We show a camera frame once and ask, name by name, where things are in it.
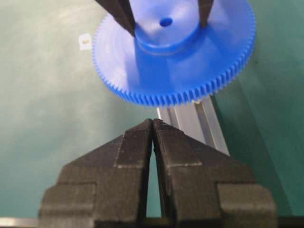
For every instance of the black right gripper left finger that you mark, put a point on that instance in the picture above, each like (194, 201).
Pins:
(105, 188)

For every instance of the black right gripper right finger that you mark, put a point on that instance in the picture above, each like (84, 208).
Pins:
(200, 187)

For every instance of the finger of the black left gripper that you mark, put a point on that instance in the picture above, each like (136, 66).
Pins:
(121, 11)
(205, 7)

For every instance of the large blue plastic gear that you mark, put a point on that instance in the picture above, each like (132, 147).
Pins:
(172, 60)

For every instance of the small white paper tag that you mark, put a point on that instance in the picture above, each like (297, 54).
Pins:
(85, 41)

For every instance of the silver aluminium extrusion rail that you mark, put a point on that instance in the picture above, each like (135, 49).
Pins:
(198, 120)

